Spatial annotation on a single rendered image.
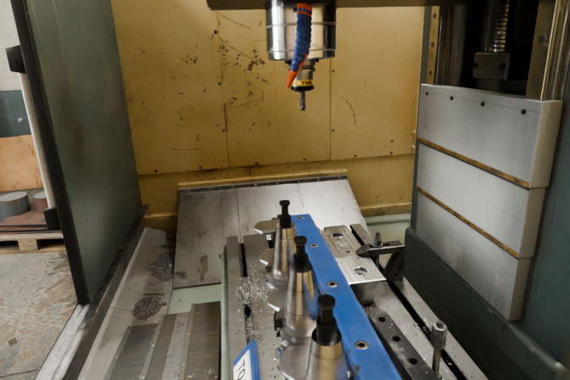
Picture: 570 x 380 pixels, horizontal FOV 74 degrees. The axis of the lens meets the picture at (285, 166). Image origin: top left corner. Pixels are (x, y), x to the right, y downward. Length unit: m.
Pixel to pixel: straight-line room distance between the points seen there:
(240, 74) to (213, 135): 0.33
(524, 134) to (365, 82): 1.21
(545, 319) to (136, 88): 1.72
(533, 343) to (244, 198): 1.34
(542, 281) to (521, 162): 0.27
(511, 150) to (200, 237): 1.31
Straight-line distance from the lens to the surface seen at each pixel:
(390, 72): 2.07
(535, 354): 1.09
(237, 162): 1.97
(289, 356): 0.45
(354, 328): 0.46
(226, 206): 1.92
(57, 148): 1.21
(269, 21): 0.87
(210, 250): 1.75
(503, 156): 0.98
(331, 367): 0.36
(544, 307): 1.05
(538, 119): 0.90
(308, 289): 0.44
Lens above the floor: 1.52
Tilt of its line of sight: 17 degrees down
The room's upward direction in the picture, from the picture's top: 2 degrees counter-clockwise
